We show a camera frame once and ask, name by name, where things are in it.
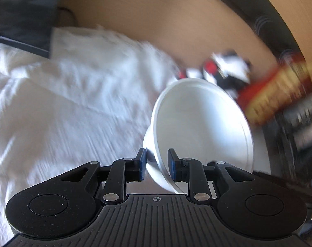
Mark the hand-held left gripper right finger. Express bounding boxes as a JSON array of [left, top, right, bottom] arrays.
[[167, 148, 252, 206]]

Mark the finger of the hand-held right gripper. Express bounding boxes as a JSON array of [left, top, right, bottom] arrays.
[[252, 170, 312, 204]]

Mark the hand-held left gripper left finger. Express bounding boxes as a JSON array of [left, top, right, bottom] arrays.
[[60, 148, 147, 206]]

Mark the white paper bowl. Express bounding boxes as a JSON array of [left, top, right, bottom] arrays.
[[142, 78, 254, 195]]

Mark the white computer case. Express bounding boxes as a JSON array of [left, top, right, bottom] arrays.
[[261, 86, 312, 188]]

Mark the red snack bag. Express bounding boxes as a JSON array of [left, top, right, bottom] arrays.
[[237, 53, 312, 126]]

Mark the white textured cloth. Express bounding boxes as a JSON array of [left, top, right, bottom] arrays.
[[0, 25, 187, 242]]

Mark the panda figurine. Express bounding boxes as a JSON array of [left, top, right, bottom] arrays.
[[175, 51, 252, 97]]

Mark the black patterned fabric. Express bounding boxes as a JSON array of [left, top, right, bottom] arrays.
[[192, 0, 309, 66]]

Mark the black monitor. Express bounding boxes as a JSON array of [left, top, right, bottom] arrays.
[[0, 0, 67, 58]]

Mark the black cable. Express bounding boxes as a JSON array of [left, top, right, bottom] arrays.
[[56, 6, 78, 27]]

